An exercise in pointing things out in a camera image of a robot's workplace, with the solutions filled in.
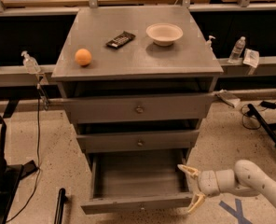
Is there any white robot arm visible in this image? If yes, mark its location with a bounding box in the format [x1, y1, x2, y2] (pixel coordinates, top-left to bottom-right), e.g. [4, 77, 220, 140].
[177, 160, 276, 214]

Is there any white box on rail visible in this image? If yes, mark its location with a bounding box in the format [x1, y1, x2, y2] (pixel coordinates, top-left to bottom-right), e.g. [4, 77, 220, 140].
[216, 90, 241, 107]

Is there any small white pump bottle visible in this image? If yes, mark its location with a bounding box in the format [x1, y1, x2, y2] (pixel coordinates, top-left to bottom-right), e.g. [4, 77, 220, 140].
[206, 35, 215, 51]

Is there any grey top drawer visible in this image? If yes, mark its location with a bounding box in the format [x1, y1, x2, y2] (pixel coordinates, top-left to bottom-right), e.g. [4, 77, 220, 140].
[63, 93, 214, 123]

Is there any beige paper bowl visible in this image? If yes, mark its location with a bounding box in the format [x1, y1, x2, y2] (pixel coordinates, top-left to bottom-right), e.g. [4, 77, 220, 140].
[146, 23, 183, 47]

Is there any black stand base left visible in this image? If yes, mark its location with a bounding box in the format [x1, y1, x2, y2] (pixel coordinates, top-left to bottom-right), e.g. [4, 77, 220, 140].
[0, 115, 38, 224]

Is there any black cable left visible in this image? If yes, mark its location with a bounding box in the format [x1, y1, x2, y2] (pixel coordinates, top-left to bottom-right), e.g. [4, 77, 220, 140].
[6, 75, 50, 224]

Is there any black power adapter cable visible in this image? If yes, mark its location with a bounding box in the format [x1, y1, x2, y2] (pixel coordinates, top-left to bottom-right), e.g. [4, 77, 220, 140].
[240, 87, 276, 131]

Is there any black snack bar packet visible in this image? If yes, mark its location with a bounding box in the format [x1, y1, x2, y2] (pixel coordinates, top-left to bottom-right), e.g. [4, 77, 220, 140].
[106, 31, 135, 49]

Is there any blue tape cross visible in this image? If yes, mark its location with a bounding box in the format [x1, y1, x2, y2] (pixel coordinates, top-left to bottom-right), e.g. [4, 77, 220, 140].
[219, 199, 252, 224]

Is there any grey bottom drawer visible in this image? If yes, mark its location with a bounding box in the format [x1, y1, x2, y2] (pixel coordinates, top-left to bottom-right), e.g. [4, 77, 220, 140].
[82, 149, 193, 215]

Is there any grey wooden drawer cabinet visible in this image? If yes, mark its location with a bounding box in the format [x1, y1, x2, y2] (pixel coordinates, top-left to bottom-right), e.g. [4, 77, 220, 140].
[51, 5, 224, 170]

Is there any grey drawer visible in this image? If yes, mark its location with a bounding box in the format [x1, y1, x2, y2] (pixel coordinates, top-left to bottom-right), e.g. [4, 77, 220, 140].
[76, 130, 199, 153]
[63, 93, 214, 123]
[82, 149, 193, 215]

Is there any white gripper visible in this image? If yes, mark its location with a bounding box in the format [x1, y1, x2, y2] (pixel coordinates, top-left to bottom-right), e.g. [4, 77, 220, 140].
[177, 164, 220, 215]

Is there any clear sanitizer pump bottle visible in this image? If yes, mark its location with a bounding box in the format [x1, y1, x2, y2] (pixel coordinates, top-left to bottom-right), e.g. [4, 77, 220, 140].
[21, 50, 41, 74]

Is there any black bar bottom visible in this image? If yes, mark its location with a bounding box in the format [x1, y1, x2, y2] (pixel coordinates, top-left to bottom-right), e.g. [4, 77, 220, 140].
[54, 188, 67, 224]

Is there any white wipes packet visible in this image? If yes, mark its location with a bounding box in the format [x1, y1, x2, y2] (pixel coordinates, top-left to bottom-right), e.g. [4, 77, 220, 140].
[242, 49, 259, 68]

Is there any orange ball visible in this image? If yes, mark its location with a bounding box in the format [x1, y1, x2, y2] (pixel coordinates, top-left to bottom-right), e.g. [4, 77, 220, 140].
[75, 49, 92, 66]

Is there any grey middle drawer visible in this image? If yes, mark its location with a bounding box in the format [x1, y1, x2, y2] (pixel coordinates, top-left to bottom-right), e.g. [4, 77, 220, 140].
[76, 130, 199, 153]

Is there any clear plastic water bottle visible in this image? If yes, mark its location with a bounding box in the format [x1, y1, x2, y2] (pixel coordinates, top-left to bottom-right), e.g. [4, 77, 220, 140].
[228, 36, 246, 63]

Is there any black stand leg right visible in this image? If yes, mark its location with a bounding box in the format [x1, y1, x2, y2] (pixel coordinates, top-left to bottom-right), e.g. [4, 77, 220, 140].
[247, 104, 276, 147]

